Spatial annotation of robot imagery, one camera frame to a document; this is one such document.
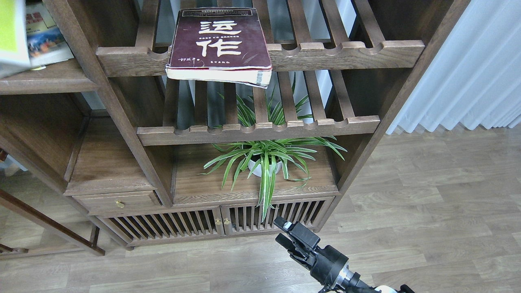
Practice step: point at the colourful small paperback book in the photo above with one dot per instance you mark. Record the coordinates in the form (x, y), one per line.
(46, 44)

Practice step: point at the dark wooden bookshelf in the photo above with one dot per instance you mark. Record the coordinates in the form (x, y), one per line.
(102, 126)

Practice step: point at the wooden side table frame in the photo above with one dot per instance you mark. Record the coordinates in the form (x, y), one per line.
(36, 221)

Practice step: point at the maroon book white characters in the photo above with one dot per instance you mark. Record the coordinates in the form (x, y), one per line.
(224, 44)

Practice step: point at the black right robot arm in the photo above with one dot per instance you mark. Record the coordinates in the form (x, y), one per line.
(367, 289)

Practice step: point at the yellow cover book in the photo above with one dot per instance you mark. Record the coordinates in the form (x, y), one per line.
(14, 56)

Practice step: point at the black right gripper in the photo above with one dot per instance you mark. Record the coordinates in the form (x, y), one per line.
(328, 266)

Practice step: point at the green spider plant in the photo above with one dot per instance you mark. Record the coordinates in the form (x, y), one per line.
(287, 150)

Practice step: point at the white plant pot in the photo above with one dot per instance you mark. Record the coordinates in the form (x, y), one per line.
(255, 167)

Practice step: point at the brass drawer knob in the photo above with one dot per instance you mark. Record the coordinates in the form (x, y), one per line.
(119, 204)

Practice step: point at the white curtain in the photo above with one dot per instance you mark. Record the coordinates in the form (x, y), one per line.
(475, 78)

